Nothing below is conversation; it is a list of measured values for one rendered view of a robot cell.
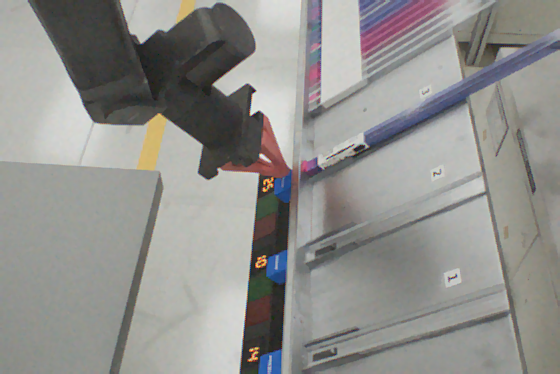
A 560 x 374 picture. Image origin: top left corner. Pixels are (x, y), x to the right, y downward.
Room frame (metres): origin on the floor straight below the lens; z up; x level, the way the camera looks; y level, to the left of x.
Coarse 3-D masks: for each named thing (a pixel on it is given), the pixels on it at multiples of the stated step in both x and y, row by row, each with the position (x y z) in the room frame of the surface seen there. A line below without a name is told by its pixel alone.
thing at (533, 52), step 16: (528, 48) 0.44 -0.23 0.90; (544, 48) 0.43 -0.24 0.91; (496, 64) 0.44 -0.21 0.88; (512, 64) 0.43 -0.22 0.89; (528, 64) 0.43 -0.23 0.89; (464, 80) 0.44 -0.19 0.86; (480, 80) 0.43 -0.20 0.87; (496, 80) 0.43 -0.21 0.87; (432, 96) 0.45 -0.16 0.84; (448, 96) 0.43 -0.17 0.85; (464, 96) 0.43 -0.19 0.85; (416, 112) 0.44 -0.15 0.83; (432, 112) 0.43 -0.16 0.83; (384, 128) 0.44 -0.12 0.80; (400, 128) 0.44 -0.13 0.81; (368, 144) 0.44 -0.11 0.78
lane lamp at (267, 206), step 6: (264, 198) 0.46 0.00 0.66; (270, 198) 0.46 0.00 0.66; (276, 198) 0.45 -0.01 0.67; (258, 204) 0.46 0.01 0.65; (264, 204) 0.45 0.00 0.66; (270, 204) 0.45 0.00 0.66; (276, 204) 0.44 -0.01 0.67; (258, 210) 0.45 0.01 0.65; (264, 210) 0.44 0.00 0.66; (270, 210) 0.44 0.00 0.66; (276, 210) 0.43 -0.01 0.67; (258, 216) 0.44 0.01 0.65; (264, 216) 0.43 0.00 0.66
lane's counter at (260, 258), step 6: (270, 246) 0.39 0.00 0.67; (258, 252) 0.39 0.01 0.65; (264, 252) 0.38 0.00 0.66; (270, 252) 0.38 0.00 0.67; (252, 258) 0.38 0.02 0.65; (258, 258) 0.38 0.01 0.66; (264, 258) 0.37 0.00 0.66; (252, 264) 0.37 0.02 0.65; (258, 264) 0.37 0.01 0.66; (264, 264) 0.36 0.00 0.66; (252, 270) 0.36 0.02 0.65; (258, 270) 0.36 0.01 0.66
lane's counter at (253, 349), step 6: (264, 336) 0.28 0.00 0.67; (246, 342) 0.28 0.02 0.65; (252, 342) 0.27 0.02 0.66; (258, 342) 0.27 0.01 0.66; (264, 342) 0.27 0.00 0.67; (246, 348) 0.27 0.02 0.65; (252, 348) 0.27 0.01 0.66; (258, 348) 0.26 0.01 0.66; (264, 348) 0.26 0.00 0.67; (246, 354) 0.26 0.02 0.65; (252, 354) 0.26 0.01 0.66; (258, 354) 0.26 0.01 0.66; (264, 354) 0.26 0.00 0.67; (246, 360) 0.26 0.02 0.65; (252, 360) 0.25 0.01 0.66; (258, 360) 0.25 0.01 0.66; (246, 366) 0.25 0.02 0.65
